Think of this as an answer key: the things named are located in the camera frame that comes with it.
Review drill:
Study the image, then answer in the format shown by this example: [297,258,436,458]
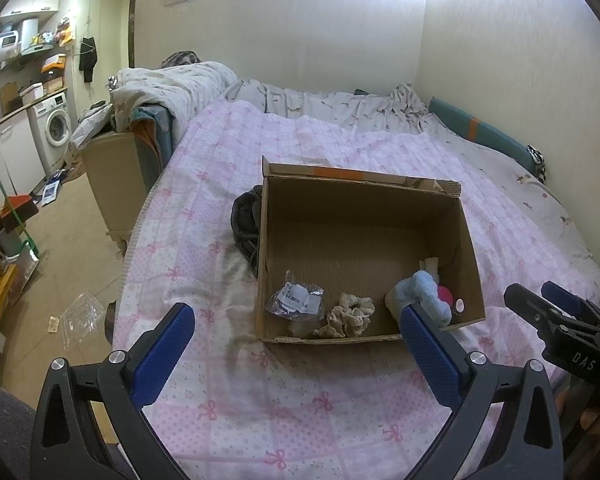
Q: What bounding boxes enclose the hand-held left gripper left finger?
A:
[30,302,197,480]

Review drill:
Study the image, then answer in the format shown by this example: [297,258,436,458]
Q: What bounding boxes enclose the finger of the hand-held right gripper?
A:
[504,284,576,333]
[541,281,600,328]

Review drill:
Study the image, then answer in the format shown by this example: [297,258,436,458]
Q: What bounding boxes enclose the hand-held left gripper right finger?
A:
[399,302,566,480]

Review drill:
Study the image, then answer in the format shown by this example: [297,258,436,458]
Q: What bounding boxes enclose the light blue fluffy plush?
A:
[397,270,453,325]

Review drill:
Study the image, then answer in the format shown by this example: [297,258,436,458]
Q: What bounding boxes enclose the brown cardboard box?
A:
[255,156,487,346]

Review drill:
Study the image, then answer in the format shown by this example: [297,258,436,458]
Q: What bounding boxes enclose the clear labelled plastic bag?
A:
[265,270,326,320]

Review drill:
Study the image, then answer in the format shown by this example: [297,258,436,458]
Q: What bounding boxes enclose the clear empty plastic bag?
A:
[60,292,108,348]

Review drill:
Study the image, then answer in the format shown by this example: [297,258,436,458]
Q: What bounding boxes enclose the beige scrunchie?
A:
[312,292,376,338]

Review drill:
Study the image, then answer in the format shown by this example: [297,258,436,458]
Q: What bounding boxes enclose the black white patterned cloth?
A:
[526,144,548,183]

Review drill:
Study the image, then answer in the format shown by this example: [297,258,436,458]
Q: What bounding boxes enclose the dark grey striped garment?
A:
[230,185,265,281]

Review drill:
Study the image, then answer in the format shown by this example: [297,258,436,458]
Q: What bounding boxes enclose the teal cushion with orange band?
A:
[427,96,546,181]

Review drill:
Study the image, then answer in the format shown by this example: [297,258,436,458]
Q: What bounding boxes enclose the beige wooden footboard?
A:
[82,130,146,251]

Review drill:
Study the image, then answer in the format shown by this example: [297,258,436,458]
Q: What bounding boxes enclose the grey bin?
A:
[0,225,26,261]

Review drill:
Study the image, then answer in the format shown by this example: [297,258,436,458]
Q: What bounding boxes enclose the blue white booklet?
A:
[40,180,63,206]

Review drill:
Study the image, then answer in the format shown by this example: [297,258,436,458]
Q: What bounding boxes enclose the rust brown block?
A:
[0,195,40,231]

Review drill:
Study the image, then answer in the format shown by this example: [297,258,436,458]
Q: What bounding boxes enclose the teal cloth pile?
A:
[130,105,173,161]

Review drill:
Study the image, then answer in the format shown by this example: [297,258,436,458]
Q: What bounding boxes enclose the pale grey bags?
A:
[70,102,118,148]

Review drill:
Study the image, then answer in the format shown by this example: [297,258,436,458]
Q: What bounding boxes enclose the white washing machine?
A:
[30,92,73,171]

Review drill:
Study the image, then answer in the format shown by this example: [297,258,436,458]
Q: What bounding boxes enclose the white kitchen base cabinet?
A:
[0,105,48,206]

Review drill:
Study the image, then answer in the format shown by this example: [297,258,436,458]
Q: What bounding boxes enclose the white printed bed sheet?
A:
[222,79,600,281]

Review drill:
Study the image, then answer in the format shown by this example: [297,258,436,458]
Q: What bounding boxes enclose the white floral duvet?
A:
[109,60,241,146]

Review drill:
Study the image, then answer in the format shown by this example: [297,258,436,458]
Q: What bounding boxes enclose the dark striped cloth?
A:
[161,51,201,67]

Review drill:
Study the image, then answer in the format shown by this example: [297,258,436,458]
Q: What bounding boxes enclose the black hanging garment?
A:
[78,36,98,83]

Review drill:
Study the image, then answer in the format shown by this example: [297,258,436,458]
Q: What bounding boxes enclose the white water heater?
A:
[20,17,41,53]

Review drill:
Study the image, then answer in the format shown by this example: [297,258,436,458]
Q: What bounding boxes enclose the yellow wooden frame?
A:
[0,262,21,341]

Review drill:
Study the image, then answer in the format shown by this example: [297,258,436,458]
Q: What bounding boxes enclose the white wall cabinet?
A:
[0,0,61,18]

